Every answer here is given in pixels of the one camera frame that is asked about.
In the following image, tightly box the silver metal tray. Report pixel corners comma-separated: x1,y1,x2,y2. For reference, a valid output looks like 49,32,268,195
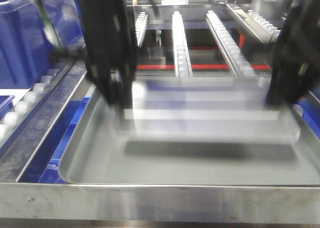
59,76,320,186

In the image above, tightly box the steel front rack beam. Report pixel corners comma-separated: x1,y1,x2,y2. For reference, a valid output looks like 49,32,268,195
0,182,320,225

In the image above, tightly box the white roller track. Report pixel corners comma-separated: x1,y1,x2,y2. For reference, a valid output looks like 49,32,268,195
135,12,148,48
226,3,281,44
205,10,257,77
172,11,193,79
0,61,74,147

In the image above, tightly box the lower blue plastic bin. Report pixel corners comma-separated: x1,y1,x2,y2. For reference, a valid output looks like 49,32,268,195
37,96,94,184
0,95,15,119

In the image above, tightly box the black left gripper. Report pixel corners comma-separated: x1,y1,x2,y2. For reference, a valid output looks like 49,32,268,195
75,0,137,109

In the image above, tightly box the dark metal divider rail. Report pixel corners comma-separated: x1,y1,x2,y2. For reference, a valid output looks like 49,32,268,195
0,61,86,182

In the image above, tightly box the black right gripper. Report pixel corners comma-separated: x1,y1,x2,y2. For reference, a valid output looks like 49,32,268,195
266,0,320,106

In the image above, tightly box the large blue plastic box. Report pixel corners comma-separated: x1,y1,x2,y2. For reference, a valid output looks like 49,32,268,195
0,0,83,89

